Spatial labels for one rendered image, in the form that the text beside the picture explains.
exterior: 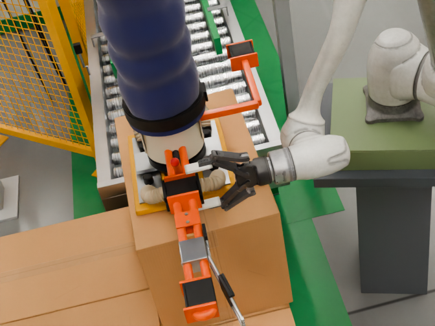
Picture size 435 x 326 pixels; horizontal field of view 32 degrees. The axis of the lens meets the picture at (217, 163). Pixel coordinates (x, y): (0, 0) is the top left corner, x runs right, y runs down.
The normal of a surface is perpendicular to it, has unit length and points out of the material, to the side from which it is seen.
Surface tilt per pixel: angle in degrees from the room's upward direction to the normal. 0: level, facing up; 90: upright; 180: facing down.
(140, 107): 79
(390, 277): 90
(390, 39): 5
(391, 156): 90
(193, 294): 0
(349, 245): 0
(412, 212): 90
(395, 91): 95
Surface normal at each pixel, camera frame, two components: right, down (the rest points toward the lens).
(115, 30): -0.55, 0.45
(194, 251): -0.15, -0.73
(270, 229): 0.20, 0.64
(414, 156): -0.14, 0.68
